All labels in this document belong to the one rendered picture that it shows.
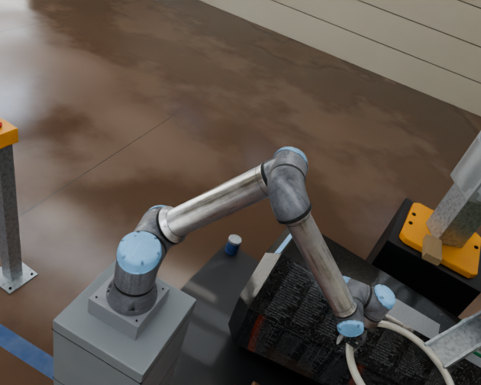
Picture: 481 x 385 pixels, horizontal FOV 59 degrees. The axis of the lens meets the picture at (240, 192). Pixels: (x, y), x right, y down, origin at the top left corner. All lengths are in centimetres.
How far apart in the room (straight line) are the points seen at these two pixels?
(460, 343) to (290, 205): 125
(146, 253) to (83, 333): 41
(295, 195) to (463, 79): 710
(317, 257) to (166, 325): 70
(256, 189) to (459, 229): 180
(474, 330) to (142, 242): 156
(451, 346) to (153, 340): 131
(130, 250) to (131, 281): 11
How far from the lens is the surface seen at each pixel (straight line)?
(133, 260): 149
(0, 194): 249
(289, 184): 126
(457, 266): 291
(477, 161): 270
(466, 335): 229
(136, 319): 166
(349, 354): 185
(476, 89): 828
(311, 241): 133
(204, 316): 286
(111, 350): 170
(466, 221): 292
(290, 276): 224
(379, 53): 817
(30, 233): 325
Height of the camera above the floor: 232
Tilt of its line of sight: 37 degrees down
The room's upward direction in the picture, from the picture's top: 19 degrees clockwise
